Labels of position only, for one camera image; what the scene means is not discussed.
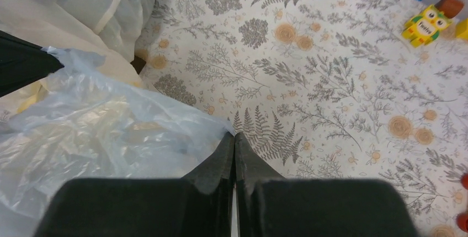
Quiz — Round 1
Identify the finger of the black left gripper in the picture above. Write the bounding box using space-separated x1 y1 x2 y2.
1 31 63 97

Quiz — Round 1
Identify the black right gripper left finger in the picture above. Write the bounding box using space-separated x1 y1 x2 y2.
34 133 235 236

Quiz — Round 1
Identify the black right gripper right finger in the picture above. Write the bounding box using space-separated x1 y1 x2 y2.
235 133 419 236

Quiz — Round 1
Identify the light blue trash bag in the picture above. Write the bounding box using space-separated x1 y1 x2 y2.
1 47 233 236

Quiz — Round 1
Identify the translucent white yellow trash bag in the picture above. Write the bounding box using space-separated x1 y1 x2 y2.
1 0 155 122

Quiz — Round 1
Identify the floral patterned table mat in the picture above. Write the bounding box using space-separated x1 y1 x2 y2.
131 0 467 236

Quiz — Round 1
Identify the orange red toy car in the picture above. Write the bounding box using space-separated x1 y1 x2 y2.
456 173 468 233

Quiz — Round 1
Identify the yellow toy figure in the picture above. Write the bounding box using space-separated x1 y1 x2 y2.
401 4 453 48

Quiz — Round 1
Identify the yellow toy block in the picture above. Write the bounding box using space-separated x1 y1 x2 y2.
455 18 468 40

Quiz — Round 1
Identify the brown toy block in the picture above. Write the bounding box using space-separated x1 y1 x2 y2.
434 0 464 19

